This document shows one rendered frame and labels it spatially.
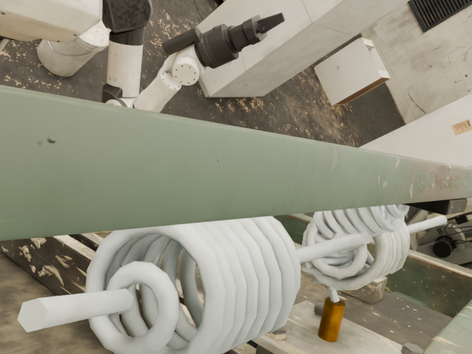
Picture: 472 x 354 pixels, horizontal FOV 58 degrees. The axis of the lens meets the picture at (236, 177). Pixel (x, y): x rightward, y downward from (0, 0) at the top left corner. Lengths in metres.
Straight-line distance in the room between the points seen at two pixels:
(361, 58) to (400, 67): 3.24
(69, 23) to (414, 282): 0.96
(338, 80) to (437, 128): 1.91
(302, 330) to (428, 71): 8.58
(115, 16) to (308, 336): 0.96
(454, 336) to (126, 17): 0.99
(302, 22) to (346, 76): 2.74
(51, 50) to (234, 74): 1.40
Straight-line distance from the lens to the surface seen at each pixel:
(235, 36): 1.04
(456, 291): 1.00
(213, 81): 3.57
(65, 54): 2.66
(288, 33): 3.24
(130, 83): 1.24
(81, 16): 1.11
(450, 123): 4.37
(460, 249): 6.03
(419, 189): 0.21
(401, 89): 8.97
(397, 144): 4.47
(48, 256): 0.62
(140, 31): 1.22
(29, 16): 1.08
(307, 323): 0.38
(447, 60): 8.84
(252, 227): 0.19
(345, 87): 5.85
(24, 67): 2.73
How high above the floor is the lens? 1.99
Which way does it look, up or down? 35 degrees down
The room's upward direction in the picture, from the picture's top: 62 degrees clockwise
